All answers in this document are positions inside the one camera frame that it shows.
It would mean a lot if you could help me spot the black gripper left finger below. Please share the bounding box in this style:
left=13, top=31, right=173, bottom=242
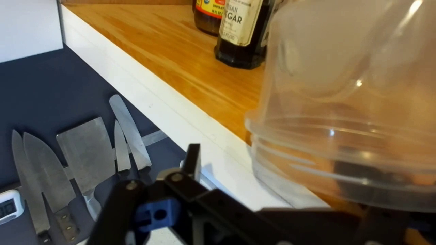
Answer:
left=86, top=141, right=242, bottom=245

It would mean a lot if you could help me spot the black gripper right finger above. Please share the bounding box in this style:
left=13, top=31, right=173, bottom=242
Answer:
left=355, top=207, right=436, bottom=245

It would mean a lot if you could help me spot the clear plastic container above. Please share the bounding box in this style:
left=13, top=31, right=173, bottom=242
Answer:
left=244, top=0, right=436, bottom=213

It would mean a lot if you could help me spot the small paring knife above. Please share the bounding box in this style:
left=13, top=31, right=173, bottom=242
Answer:
left=113, top=119, right=133, bottom=174

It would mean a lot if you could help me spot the wide chef knife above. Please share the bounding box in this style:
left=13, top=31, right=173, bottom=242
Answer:
left=22, top=130, right=80, bottom=245

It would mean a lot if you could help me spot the long narrow kitchen knife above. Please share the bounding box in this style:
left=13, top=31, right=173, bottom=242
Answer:
left=11, top=128, right=53, bottom=245

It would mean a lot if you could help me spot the white digital timer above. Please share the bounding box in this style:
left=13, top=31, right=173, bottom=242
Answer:
left=0, top=187, right=23, bottom=227

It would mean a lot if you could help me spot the apple cider vinegar bottle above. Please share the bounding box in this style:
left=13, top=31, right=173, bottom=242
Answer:
left=192, top=0, right=229, bottom=36

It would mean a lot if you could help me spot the dark wine vinegar bottle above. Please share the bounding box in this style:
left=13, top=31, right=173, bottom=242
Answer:
left=214, top=0, right=276, bottom=70

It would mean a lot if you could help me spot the white cabinet door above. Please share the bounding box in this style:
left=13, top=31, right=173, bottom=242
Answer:
left=0, top=0, right=65, bottom=64

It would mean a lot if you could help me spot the black handled slicing knife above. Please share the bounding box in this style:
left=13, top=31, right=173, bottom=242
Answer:
left=107, top=92, right=154, bottom=172

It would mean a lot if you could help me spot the wooden wall cabinet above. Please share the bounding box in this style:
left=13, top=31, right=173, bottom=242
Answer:
left=60, top=0, right=436, bottom=245

